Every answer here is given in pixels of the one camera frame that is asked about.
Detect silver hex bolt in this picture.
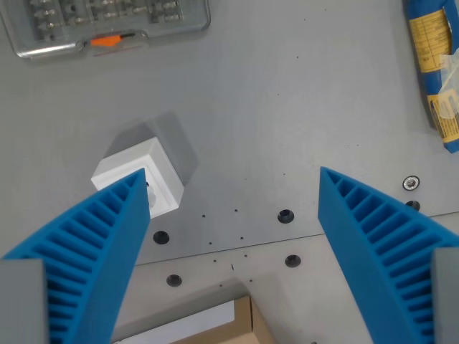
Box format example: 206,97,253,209
402,175,422,192

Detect brown cardboard box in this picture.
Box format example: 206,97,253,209
110,294,276,344

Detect blue and yellow package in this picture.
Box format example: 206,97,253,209
403,0,459,154

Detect white square socket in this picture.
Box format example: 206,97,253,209
90,137,185,220

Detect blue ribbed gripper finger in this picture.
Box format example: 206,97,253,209
317,166,459,344
0,167,151,344

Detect clear plastic bit set case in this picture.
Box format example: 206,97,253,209
0,0,212,60

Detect orange and black screwdriver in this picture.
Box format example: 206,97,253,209
82,32,136,48

